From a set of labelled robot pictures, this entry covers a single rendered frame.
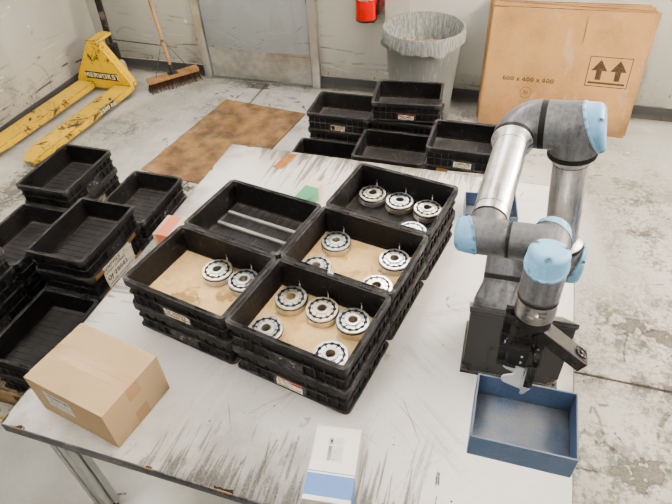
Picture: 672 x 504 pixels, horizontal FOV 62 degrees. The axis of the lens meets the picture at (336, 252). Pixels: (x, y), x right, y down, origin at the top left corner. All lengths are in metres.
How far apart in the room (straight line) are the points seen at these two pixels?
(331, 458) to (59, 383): 0.78
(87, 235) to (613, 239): 2.77
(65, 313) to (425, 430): 1.80
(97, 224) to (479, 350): 1.93
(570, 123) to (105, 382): 1.37
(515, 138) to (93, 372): 1.28
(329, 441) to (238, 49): 4.00
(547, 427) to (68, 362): 1.29
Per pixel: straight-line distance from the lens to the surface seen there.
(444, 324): 1.91
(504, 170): 1.27
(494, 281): 1.66
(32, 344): 2.80
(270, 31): 4.89
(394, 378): 1.76
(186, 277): 1.96
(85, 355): 1.81
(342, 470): 1.51
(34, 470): 2.75
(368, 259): 1.92
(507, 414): 1.29
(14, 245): 3.20
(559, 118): 1.41
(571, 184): 1.50
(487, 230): 1.14
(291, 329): 1.73
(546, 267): 1.02
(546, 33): 4.29
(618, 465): 2.59
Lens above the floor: 2.14
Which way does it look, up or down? 42 degrees down
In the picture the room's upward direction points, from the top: 4 degrees counter-clockwise
